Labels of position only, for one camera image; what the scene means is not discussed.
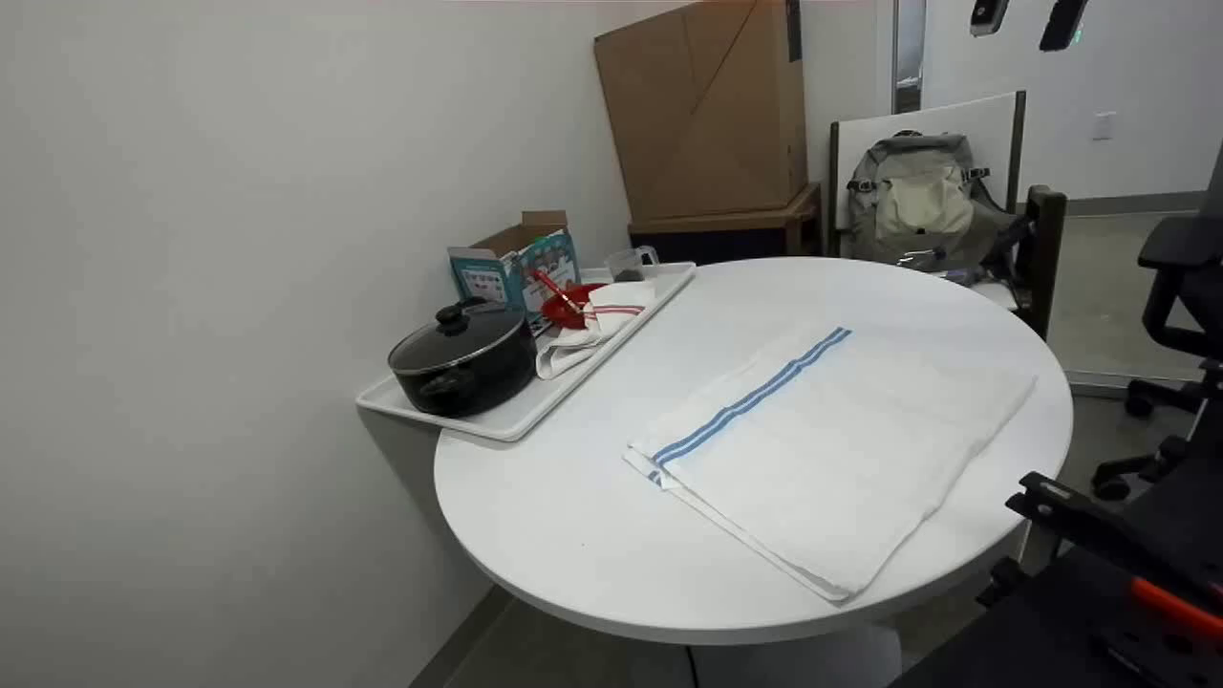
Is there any small blue printed cardboard box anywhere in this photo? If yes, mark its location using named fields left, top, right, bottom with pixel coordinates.
left=447, top=206, right=584, bottom=337

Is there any white rectangular tray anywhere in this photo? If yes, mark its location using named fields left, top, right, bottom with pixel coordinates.
left=350, top=258, right=700, bottom=445

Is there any white table pedestal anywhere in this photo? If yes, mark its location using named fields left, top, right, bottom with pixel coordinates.
left=685, top=619, right=905, bottom=688

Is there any white cloth with red stripe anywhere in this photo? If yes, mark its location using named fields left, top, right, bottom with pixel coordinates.
left=532, top=279, right=657, bottom=383

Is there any white towel with blue stripe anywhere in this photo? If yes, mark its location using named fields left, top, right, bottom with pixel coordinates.
left=624, top=319, right=1040, bottom=606

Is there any black office chair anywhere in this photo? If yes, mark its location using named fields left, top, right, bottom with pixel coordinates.
left=1087, top=146, right=1223, bottom=505

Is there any black clamp with orange handle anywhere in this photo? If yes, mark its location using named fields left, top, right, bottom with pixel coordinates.
left=1006, top=471, right=1223, bottom=640

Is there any large brown cardboard box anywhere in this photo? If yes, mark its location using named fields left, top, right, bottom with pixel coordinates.
left=593, top=0, right=808, bottom=234

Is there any black pot with lid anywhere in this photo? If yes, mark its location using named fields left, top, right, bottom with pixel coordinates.
left=387, top=295, right=537, bottom=420

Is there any low dark wooden table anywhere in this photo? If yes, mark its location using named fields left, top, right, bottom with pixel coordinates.
left=628, top=182, right=826, bottom=267

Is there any red plastic utensil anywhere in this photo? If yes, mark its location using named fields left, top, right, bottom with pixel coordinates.
left=537, top=271, right=602, bottom=332

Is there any grey backpack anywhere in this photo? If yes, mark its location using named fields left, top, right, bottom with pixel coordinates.
left=845, top=127, right=1023, bottom=285

